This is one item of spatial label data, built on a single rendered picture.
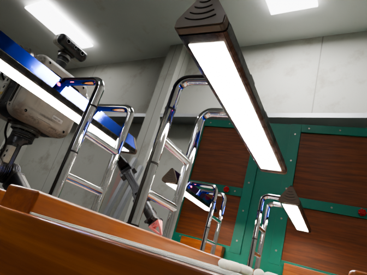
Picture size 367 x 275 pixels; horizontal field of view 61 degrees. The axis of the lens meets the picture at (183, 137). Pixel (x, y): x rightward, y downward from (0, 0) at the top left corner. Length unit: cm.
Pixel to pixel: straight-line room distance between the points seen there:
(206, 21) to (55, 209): 32
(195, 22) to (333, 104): 399
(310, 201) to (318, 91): 262
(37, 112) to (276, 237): 153
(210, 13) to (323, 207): 176
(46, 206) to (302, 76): 449
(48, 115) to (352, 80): 378
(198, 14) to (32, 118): 126
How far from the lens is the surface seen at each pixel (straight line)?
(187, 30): 48
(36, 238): 32
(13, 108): 162
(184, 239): 220
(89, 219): 44
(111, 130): 109
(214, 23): 45
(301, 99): 452
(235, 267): 68
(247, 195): 218
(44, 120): 166
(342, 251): 207
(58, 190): 79
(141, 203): 63
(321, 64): 479
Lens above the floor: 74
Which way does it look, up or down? 20 degrees up
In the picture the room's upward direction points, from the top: 17 degrees clockwise
